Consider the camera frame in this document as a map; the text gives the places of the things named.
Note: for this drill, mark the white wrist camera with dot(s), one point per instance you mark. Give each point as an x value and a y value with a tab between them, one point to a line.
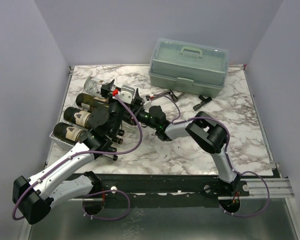
126	94
147	101

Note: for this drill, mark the green bottle silver neck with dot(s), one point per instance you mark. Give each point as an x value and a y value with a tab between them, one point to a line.
90	102

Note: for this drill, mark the black metal base rail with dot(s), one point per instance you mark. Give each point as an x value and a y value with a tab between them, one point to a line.
167	191

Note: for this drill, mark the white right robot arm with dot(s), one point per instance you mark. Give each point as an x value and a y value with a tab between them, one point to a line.
210	134

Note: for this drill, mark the grey metal rod tool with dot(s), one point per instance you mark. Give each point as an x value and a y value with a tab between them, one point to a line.
167	93

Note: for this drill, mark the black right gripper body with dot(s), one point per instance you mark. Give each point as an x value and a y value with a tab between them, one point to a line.
144	115

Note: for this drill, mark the black corkscrew tool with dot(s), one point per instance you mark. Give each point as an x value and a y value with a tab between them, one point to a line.
203	101

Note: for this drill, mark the clear bottle with cork stopper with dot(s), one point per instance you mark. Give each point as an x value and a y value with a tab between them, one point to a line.
92	86

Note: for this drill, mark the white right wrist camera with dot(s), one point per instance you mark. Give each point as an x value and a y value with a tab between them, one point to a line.
147	101

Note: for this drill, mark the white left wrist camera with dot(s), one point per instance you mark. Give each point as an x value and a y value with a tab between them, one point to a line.
126	94

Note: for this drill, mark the green bottle in rack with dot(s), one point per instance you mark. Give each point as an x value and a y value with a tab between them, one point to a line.
110	157

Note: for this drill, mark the olive green wine bottle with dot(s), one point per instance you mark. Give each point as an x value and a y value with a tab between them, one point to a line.
70	134

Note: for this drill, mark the green plastic toolbox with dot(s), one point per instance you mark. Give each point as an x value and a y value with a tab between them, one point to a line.
188	67

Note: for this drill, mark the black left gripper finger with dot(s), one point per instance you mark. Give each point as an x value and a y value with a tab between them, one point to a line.
137	100
107	89

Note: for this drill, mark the dark green white-label bottle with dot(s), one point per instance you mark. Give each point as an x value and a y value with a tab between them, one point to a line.
78	117

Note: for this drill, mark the clear acrylic wine rack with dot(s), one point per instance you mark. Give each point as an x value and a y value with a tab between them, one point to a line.
62	144

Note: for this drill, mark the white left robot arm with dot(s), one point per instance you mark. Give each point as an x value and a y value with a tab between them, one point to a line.
92	126

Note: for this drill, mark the clear glass wine bottle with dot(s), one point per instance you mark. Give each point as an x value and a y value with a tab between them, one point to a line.
126	130

